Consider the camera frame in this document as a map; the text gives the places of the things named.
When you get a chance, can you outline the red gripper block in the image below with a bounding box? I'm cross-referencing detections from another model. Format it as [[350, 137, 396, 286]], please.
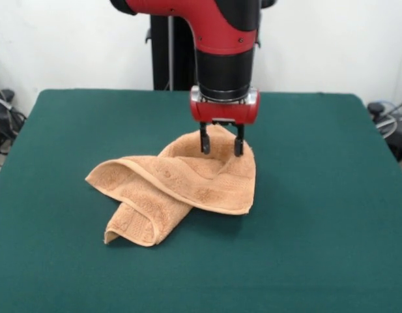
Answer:
[[189, 93, 263, 158]]

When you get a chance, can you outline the tan terry towel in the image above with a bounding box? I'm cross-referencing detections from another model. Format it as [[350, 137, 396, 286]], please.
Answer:
[[85, 125, 257, 247]]

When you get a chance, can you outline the dark green table cloth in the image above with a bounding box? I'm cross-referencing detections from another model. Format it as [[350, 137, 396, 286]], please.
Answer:
[[0, 88, 402, 313]]

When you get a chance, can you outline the black vertical column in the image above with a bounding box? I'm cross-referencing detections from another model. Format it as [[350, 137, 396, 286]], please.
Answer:
[[144, 14, 198, 92]]

